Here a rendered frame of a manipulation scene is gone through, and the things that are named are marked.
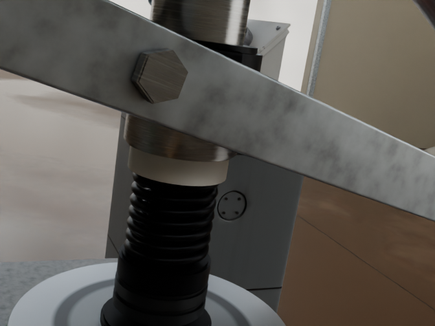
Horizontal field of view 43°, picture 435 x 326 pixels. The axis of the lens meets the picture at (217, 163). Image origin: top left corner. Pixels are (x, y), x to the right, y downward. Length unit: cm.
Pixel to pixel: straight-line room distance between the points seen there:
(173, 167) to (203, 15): 10
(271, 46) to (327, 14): 479
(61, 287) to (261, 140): 22
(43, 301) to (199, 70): 23
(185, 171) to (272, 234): 109
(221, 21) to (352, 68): 615
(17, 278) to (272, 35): 99
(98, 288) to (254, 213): 95
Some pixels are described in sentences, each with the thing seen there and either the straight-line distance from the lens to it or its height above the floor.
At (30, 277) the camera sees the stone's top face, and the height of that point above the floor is 82.
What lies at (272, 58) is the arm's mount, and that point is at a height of 102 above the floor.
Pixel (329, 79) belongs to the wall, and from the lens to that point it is 633.
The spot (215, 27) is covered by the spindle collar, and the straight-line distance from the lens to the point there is 35.
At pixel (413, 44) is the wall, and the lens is 700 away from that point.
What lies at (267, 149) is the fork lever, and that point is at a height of 100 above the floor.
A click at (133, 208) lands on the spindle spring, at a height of 94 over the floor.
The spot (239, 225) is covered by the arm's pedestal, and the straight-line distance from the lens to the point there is 138.
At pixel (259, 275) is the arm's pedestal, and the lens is 148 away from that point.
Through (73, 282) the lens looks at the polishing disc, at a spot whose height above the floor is 85.
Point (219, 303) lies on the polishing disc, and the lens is 48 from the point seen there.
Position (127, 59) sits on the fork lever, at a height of 105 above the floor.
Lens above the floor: 107
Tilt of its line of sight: 14 degrees down
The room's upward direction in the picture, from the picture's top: 9 degrees clockwise
